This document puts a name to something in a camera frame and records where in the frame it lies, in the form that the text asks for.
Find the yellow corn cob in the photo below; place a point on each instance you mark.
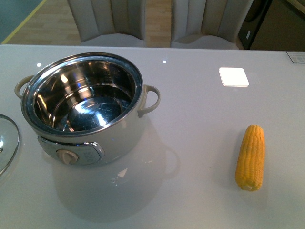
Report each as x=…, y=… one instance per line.
x=249, y=171

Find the glass pot lid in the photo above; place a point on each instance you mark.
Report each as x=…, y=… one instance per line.
x=9, y=145

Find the cream electric cooking pot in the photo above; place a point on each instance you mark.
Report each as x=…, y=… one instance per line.
x=86, y=108

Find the left beige upholstered chair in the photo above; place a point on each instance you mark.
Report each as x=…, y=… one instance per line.
x=110, y=23

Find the beige upholstered chair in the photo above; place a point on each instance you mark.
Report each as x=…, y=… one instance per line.
x=110, y=23
x=207, y=24

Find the right beige upholstered chair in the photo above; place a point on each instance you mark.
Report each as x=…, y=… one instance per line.
x=207, y=24

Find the black washing machine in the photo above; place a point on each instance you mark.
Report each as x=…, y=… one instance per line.
x=253, y=21

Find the table label sticker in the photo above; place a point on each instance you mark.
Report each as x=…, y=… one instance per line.
x=296, y=57

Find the brown leather sofa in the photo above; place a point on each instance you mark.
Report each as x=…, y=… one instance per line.
x=283, y=27

